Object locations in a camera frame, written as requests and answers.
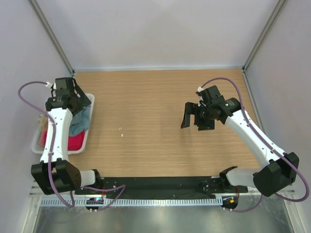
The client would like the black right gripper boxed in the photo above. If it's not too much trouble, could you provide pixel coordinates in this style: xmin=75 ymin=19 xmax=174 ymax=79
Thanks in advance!
xmin=181 ymin=102 xmax=215 ymax=131

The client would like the blue-grey t shirt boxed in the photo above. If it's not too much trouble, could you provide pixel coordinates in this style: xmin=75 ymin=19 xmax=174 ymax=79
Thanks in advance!
xmin=69 ymin=106 xmax=90 ymax=137

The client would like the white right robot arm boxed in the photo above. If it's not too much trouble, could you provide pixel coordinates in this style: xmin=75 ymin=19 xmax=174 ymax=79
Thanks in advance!
xmin=181 ymin=98 xmax=299 ymax=197

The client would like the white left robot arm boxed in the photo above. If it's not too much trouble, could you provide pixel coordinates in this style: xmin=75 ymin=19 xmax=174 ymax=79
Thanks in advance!
xmin=31 ymin=77 xmax=103 ymax=195

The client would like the cream t shirt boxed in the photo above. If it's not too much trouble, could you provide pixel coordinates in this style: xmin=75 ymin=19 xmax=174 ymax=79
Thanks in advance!
xmin=38 ymin=114 xmax=48 ymax=133

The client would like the red t shirt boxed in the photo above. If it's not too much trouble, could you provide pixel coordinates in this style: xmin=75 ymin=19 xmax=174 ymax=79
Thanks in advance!
xmin=39 ymin=130 xmax=85 ymax=151

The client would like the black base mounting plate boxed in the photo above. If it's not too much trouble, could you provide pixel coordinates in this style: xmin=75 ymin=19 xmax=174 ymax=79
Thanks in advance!
xmin=89 ymin=176 xmax=248 ymax=194

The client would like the left black camera box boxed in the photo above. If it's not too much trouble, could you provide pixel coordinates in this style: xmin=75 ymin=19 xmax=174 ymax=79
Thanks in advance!
xmin=54 ymin=77 xmax=74 ymax=91

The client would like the black camera box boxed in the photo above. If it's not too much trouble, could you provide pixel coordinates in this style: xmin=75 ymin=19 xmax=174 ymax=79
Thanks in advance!
xmin=54 ymin=77 xmax=74 ymax=91
xmin=199 ymin=85 xmax=225 ymax=106

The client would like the right black camera box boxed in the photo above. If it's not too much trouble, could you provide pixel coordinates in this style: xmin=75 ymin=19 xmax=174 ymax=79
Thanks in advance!
xmin=199 ymin=85 xmax=225 ymax=106

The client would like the white slotted cable duct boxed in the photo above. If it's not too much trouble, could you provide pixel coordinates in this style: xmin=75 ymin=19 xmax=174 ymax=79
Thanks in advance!
xmin=40 ymin=197 xmax=223 ymax=207

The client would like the left aluminium frame post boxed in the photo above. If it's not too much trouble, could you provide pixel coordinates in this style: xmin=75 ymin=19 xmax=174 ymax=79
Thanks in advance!
xmin=28 ymin=0 xmax=75 ymax=77

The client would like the aluminium frame post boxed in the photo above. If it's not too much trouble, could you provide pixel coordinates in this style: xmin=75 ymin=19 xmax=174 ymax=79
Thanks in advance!
xmin=242 ymin=0 xmax=288 ymax=73
xmin=28 ymin=0 xmax=75 ymax=77

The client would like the right aluminium frame post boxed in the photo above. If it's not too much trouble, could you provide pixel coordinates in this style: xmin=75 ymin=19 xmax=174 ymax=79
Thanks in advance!
xmin=242 ymin=0 xmax=288 ymax=73

